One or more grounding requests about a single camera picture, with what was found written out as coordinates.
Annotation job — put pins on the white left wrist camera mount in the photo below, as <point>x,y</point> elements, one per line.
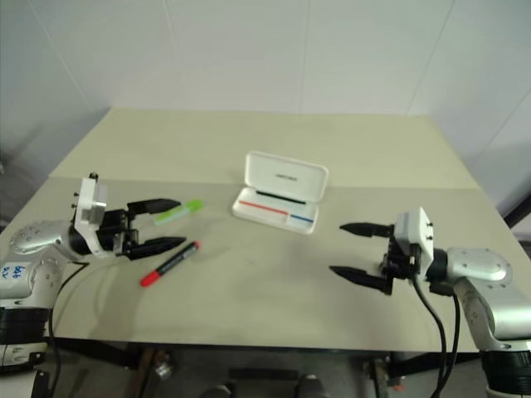
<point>89,199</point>

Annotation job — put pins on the white hard pencil case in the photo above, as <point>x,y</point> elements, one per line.
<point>286,174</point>

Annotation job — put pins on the metal caster under table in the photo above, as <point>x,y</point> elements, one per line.
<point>163,369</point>

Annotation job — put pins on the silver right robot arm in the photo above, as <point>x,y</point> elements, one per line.
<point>485,269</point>

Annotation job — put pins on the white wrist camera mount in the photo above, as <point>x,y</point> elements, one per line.
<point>89,199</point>
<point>417,236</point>

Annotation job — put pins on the green highlighter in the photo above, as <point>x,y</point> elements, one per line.
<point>182,209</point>

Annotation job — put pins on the black marker with red caps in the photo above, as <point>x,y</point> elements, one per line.
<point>174,262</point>

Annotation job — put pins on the black table frame bar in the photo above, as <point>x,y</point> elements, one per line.
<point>249,345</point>

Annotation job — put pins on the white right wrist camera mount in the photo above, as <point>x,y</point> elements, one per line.
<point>417,236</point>

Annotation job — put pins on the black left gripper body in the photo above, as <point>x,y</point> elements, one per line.
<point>113,224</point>

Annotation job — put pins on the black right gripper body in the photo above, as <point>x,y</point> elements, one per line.
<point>398,261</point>

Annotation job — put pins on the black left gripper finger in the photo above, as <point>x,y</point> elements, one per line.
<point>155,245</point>
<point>155,205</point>

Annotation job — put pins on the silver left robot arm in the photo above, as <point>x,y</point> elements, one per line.
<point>37,241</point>

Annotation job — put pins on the black stand leg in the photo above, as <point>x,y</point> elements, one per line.
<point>518,219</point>

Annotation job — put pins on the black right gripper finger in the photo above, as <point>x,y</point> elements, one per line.
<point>367,230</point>
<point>361,278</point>

